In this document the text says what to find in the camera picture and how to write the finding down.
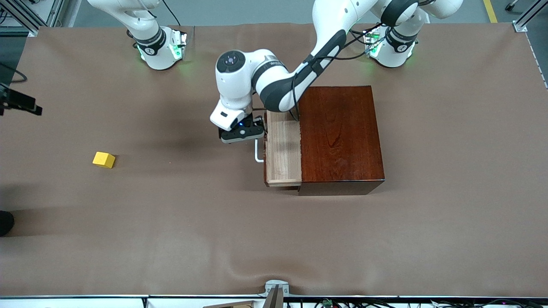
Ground black round object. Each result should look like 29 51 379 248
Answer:
0 210 15 237

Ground aluminium profile with bracket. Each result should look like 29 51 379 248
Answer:
512 0 548 33

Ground grey metal bracket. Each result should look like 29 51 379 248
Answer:
258 279 290 308

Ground aluminium frame profiles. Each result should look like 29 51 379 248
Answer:
0 0 69 37

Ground yellow wooden block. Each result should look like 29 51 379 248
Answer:
92 151 116 169

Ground tan cardboard piece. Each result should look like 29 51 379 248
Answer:
202 300 258 308

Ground black right base cable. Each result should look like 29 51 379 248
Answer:
161 0 181 27

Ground yellow floor tape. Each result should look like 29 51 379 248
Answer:
483 0 498 24

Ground dark brown wooden cabinet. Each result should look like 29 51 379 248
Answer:
297 86 385 196

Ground brown table cover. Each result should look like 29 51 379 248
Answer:
0 22 548 298

